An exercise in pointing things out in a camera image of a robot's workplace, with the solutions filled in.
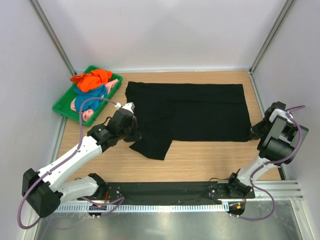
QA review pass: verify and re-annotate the aluminium corner post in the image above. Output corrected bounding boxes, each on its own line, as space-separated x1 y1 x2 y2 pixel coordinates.
249 0 296 75
29 0 77 76

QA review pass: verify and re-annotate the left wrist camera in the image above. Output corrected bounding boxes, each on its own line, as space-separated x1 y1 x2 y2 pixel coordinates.
106 102 135 135

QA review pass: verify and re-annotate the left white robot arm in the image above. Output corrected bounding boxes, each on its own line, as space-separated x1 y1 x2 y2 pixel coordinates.
22 119 141 218

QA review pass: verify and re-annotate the pink t shirt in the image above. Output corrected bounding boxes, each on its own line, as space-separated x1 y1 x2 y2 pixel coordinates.
70 79 119 122

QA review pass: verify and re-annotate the left aluminium corner post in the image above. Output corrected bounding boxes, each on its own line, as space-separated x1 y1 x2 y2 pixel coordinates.
29 0 77 76

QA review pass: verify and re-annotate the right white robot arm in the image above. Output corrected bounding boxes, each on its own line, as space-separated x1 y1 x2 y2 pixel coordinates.
225 108 309 198

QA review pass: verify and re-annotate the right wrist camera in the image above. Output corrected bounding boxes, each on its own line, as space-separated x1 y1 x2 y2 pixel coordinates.
264 101 287 123

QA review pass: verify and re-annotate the blue t shirt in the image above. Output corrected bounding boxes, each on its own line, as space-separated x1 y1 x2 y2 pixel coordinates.
74 84 108 113

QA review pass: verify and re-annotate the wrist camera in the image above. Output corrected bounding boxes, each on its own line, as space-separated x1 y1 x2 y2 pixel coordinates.
264 101 287 123
106 102 135 135

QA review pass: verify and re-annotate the black t shirt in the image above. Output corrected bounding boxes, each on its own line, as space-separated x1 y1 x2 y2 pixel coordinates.
125 81 252 160

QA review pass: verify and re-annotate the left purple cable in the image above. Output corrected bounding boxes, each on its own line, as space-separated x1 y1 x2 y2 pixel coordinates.
16 97 126 230

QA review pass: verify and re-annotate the orange t shirt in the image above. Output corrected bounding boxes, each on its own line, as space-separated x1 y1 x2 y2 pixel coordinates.
70 68 113 93

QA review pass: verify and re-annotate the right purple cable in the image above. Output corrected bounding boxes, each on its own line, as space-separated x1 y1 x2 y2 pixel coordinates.
234 104 306 221

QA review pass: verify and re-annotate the right aluminium corner post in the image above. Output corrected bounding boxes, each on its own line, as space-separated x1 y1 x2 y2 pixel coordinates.
249 0 296 75

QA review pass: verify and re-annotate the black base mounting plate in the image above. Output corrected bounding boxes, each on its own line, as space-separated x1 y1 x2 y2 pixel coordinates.
93 181 256 202

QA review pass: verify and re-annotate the purple cable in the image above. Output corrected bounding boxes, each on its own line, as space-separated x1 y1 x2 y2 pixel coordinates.
16 97 126 230
234 104 306 221

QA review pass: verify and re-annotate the slotted grey cable duct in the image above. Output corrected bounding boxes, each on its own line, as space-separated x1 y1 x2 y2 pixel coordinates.
55 202 229 214

